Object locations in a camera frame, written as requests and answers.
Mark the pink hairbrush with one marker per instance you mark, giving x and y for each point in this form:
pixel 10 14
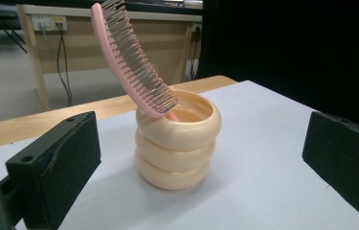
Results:
pixel 129 67

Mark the black curtain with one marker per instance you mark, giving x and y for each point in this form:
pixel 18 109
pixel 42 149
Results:
pixel 295 48

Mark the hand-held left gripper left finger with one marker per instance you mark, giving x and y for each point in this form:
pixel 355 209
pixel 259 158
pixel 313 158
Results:
pixel 56 169

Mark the white power strip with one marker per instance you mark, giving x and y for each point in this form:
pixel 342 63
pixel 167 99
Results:
pixel 48 23

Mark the wooden table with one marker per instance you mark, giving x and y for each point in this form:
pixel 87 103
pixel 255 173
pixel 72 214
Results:
pixel 40 123

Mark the white table sheet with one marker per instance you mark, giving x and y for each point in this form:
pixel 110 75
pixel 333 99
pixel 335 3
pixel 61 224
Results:
pixel 247 179

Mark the light wooden desk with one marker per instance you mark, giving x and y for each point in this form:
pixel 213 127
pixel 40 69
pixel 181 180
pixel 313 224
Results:
pixel 167 44

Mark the white wall socket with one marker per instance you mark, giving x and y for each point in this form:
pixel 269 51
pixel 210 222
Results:
pixel 196 28

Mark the black tripod stand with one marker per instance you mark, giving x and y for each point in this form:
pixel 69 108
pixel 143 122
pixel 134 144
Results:
pixel 8 32

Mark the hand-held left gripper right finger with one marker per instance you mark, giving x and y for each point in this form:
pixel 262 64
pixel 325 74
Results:
pixel 343 159

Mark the cream ribbed cup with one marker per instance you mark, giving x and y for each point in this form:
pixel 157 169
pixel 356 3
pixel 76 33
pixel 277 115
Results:
pixel 174 159

